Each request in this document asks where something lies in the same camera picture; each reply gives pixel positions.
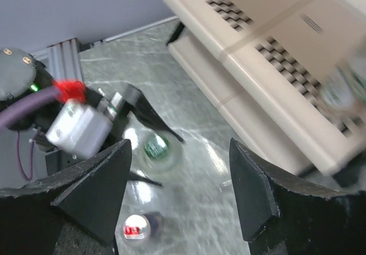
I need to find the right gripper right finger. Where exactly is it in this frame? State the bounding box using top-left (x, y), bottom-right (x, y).
top-left (229, 139), bottom-right (365, 254)

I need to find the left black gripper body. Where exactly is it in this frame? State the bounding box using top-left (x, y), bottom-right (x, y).
top-left (34, 90), bottom-right (131, 158)

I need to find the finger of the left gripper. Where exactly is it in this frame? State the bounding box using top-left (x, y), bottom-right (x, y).
top-left (124, 83), bottom-right (185, 144)
top-left (128, 172), bottom-right (163, 187)

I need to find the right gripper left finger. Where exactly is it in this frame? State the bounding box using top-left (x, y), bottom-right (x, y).
top-left (1, 140), bottom-right (132, 254)

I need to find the clear soda water bottle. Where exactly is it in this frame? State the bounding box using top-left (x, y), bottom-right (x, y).
top-left (137, 131), bottom-right (183, 175)
top-left (320, 37), bottom-right (366, 115)

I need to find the silver energy drink can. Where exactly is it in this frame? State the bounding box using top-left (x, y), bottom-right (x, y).
top-left (121, 212), bottom-right (164, 247)

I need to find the beige three-tier shelf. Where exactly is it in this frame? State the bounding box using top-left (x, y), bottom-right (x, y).
top-left (163, 0), bottom-right (365, 176)

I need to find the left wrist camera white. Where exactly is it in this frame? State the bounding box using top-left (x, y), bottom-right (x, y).
top-left (45, 80), bottom-right (122, 160)

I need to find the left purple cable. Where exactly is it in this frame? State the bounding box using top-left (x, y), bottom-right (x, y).
top-left (0, 79), bottom-right (86, 181)

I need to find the aluminium rail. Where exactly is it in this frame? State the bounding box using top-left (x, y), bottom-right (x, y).
top-left (35, 16), bottom-right (177, 81)

